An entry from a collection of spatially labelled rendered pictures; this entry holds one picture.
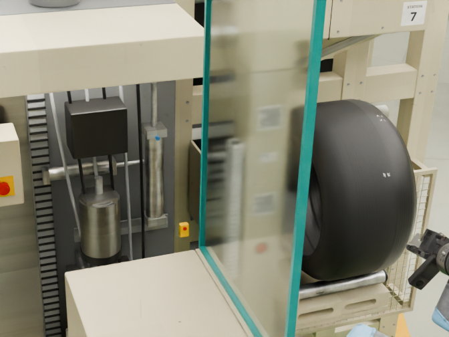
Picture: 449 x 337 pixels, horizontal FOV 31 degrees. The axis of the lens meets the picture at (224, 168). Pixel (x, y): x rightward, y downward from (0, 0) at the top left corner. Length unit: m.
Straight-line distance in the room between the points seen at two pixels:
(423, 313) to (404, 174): 1.80
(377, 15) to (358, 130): 0.44
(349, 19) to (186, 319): 1.20
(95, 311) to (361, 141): 0.98
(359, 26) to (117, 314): 1.29
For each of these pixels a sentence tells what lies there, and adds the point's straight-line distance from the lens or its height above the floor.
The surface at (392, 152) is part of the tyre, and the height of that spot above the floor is 1.40.
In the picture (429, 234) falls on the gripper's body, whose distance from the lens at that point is 2.41.
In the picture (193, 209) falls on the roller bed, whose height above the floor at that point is 0.94.
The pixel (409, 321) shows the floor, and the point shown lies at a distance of 4.18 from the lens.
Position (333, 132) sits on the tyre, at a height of 1.44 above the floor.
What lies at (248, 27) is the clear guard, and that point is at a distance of 1.71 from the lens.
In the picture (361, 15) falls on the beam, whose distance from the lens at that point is 2.74.
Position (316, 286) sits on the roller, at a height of 0.92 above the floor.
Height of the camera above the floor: 2.47
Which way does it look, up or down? 27 degrees down
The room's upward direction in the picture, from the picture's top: 2 degrees clockwise
